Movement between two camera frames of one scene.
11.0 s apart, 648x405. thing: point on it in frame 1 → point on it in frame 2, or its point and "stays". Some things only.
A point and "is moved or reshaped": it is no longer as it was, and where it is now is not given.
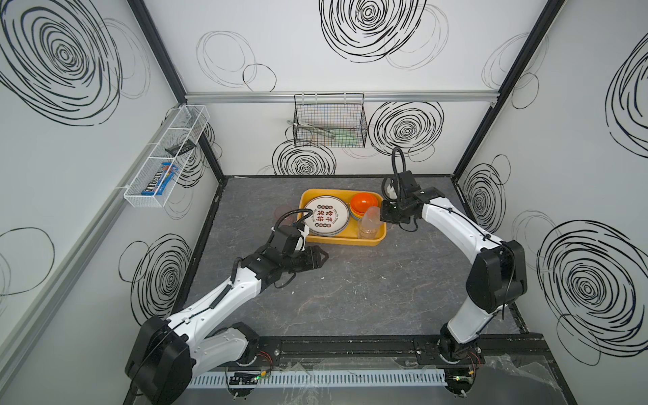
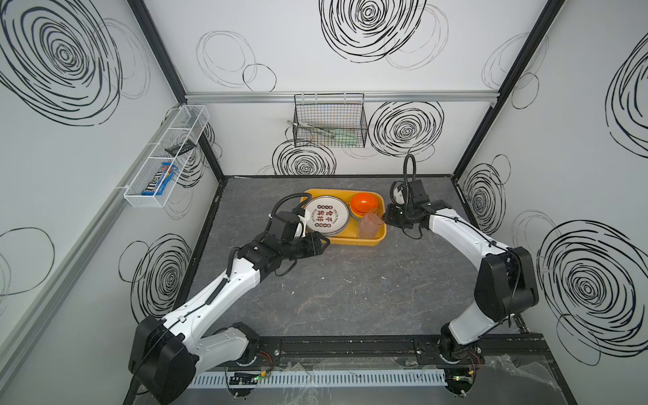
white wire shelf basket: x=151 y=185 stays
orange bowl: x=361 y=202 stays
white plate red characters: x=331 y=216 stays
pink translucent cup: x=287 y=220 is moved or reshaped
